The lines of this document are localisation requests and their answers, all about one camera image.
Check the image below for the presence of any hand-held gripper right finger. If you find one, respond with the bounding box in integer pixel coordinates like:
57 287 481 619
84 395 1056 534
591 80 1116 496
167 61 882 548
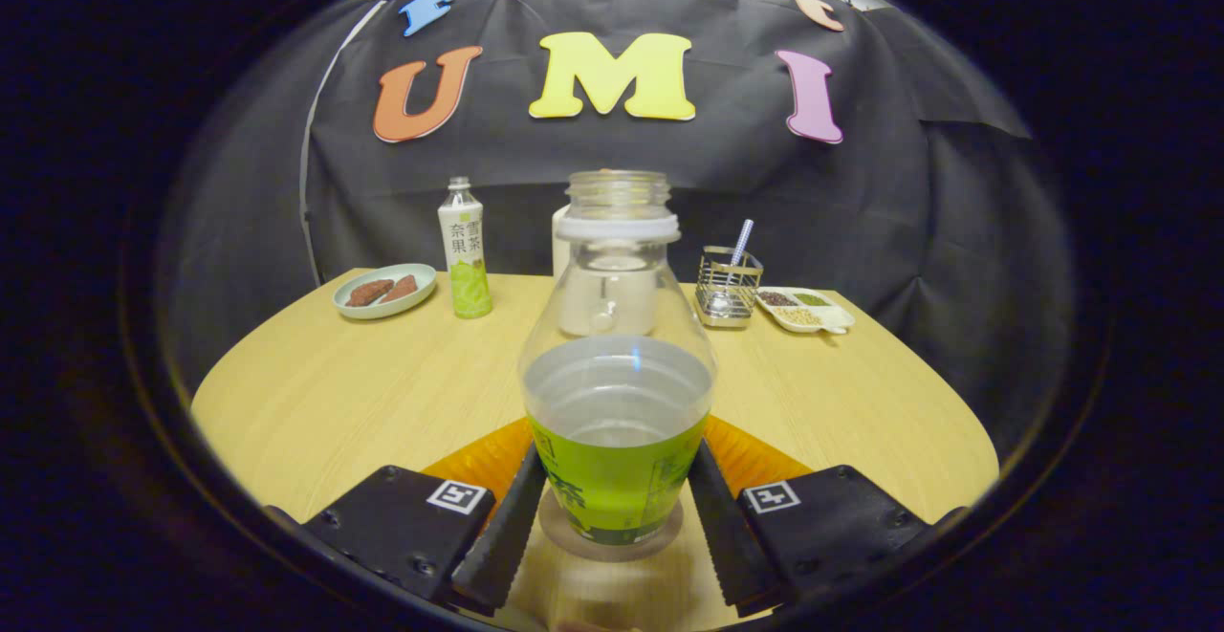
687 415 967 619

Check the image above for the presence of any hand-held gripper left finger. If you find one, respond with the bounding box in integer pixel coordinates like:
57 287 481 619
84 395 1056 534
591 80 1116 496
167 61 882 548
263 415 548 619

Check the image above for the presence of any round brown coaster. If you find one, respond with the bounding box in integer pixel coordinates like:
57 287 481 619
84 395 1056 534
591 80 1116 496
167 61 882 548
537 489 685 563

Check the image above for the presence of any green label juice bottle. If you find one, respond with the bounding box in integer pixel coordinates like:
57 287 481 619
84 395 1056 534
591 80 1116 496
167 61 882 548
517 169 718 547

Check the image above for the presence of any slim green drink bottle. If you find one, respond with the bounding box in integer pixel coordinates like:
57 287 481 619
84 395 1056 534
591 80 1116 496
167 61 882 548
437 176 494 320

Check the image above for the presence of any wooden table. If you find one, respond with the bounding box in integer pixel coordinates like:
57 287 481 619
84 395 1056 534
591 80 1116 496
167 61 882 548
191 267 1001 632

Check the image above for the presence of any white divided dish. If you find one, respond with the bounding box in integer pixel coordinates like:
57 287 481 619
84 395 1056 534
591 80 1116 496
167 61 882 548
754 286 857 336

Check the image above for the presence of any pale green plate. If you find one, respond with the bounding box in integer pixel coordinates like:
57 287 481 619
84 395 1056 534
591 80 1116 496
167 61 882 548
332 263 438 321

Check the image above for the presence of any white toaster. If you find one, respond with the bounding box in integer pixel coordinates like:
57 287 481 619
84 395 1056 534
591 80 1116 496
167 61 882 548
552 204 659 338

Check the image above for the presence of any metal wire holder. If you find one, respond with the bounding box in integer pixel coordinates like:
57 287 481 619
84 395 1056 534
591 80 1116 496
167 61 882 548
694 246 765 330

